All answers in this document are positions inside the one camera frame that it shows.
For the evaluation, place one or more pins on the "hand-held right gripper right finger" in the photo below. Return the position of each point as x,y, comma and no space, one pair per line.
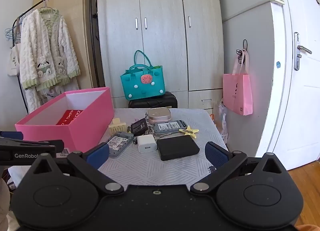
216,156

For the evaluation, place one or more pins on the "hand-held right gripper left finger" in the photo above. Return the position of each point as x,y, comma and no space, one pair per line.
98,156

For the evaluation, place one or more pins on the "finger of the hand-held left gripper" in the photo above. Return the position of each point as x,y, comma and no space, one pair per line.
25,149
11,135

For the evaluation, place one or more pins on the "grey labelled device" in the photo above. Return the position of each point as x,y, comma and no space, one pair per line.
119,145
167,127

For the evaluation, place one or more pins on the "pink cardboard box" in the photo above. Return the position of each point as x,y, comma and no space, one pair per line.
82,127

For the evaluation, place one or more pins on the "yellow star hair clip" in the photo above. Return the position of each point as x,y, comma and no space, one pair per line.
190,131

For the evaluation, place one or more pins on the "black hard drive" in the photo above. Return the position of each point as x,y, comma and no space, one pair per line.
177,148

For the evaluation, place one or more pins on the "white charger block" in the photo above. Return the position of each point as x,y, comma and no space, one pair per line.
146,143

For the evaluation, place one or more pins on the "rose gold square case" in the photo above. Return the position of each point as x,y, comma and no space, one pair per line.
159,115

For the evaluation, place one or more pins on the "person's left forearm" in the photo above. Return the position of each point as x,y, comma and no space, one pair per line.
3,201

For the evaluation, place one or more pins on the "clear plastic bag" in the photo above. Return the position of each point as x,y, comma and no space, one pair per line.
222,123

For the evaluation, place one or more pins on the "cream hair claw clip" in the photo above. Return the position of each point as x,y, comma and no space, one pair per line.
117,127

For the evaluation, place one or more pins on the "red printed liner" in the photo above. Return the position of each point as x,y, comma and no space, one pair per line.
70,118

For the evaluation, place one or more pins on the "small black labelled device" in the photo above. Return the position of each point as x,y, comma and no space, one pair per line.
139,127

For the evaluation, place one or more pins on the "metal key bunch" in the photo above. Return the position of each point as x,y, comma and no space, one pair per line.
151,130

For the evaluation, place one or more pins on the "pink paper bag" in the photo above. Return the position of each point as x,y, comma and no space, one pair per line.
237,93

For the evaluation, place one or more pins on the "white tote bag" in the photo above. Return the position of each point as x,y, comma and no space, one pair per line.
13,60

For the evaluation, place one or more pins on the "black suitcase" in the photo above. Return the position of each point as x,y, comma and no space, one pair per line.
155,102

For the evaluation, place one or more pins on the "teal felt handbag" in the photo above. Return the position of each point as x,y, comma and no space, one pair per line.
142,82

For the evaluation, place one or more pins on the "white fleece robe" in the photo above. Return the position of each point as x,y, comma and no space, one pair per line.
42,50

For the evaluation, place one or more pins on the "white door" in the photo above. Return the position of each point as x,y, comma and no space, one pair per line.
305,108

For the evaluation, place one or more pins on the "black clothes rack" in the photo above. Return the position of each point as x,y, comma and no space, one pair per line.
93,33

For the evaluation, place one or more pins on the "grey wardrobe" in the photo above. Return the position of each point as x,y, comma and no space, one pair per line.
160,33

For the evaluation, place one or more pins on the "light wooden cabinet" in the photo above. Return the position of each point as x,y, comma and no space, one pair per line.
75,3

